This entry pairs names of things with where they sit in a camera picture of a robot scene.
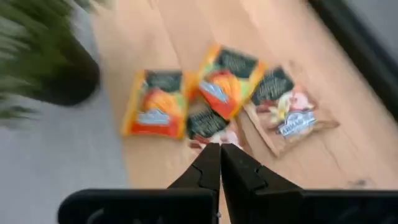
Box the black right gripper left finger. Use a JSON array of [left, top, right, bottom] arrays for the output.
[[167, 142, 221, 217]]

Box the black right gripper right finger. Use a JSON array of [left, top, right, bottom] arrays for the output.
[[220, 142, 305, 224]]

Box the grey woven placemat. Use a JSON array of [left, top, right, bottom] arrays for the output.
[[0, 9, 131, 224]]

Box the green artificial plant black pot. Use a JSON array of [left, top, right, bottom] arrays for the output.
[[0, 0, 101, 128]]

